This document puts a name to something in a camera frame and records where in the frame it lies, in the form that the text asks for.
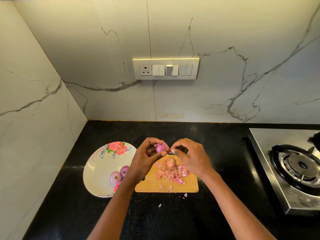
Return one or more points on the person's right hand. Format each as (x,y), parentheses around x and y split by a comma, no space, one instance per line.
(196,160)

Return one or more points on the person's left hand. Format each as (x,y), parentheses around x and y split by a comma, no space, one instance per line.
(139,163)

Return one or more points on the small pink onion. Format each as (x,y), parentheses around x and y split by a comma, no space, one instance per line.
(171,163)
(124,171)
(162,147)
(115,177)

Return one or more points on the pile of onion peels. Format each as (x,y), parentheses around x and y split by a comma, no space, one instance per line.
(172,173)

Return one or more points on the person's left forearm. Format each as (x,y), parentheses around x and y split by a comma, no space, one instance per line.
(112,216)

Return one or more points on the person's right forearm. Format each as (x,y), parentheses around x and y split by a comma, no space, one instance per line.
(236,212)

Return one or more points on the wooden cutting board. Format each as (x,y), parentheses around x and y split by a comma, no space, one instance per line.
(147,186)

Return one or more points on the black stone countertop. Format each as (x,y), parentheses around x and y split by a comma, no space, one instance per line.
(230,145)

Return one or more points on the white floral plate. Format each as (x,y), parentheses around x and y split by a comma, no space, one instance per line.
(97,170)

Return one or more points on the stainless steel gas stove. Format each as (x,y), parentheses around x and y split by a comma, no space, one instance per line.
(261,145)

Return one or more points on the black stove burner grate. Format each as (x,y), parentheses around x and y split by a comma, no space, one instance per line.
(294,167)
(316,141)

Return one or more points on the white wall switch panel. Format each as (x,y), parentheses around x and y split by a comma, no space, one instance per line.
(166,69)

